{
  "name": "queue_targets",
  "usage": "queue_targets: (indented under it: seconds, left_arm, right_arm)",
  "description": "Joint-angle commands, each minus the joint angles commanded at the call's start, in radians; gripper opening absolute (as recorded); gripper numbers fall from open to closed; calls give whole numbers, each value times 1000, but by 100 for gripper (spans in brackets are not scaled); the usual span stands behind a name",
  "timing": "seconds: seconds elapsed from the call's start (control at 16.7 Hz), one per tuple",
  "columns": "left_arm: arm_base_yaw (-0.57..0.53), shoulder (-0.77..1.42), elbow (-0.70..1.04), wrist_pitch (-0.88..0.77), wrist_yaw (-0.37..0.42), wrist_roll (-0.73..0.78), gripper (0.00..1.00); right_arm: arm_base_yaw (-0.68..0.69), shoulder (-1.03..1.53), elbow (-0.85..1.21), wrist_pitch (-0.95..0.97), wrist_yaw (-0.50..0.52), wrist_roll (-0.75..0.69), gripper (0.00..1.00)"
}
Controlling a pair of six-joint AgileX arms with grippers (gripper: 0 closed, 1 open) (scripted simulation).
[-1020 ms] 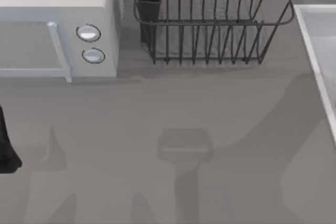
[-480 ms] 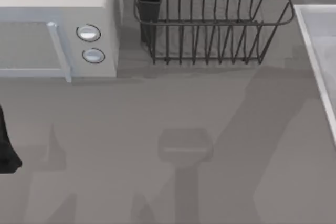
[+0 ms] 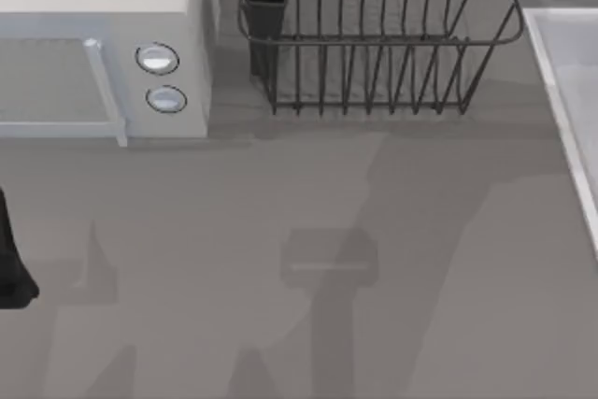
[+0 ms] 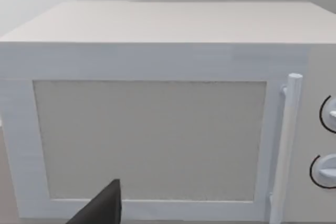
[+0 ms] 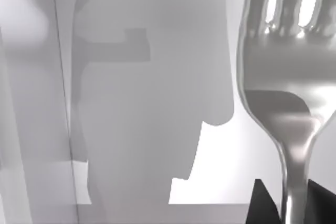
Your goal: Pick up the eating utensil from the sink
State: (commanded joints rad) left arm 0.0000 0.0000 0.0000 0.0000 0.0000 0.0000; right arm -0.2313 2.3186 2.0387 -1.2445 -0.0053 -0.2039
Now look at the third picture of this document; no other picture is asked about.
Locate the round microwave knob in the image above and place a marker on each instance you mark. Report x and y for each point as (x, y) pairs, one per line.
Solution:
(166, 99)
(157, 59)

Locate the microwave oven door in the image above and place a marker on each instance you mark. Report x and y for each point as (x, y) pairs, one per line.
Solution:
(51, 86)

